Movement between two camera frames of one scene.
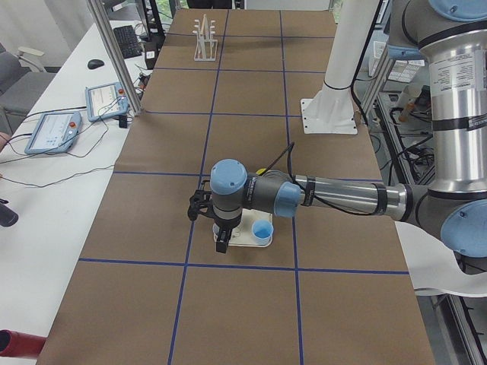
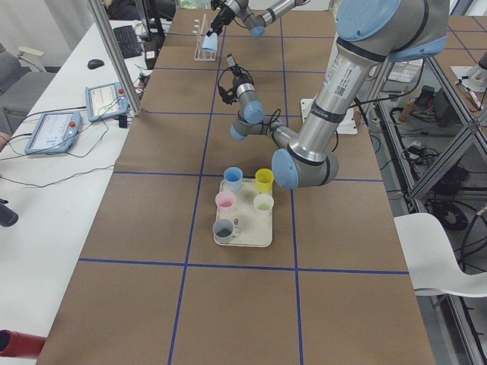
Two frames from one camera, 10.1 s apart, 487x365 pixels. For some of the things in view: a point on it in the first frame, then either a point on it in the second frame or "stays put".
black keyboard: x=128 y=42 stays put
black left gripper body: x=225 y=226 -> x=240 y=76
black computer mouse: x=95 y=63 stays put
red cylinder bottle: x=17 y=344 stays put
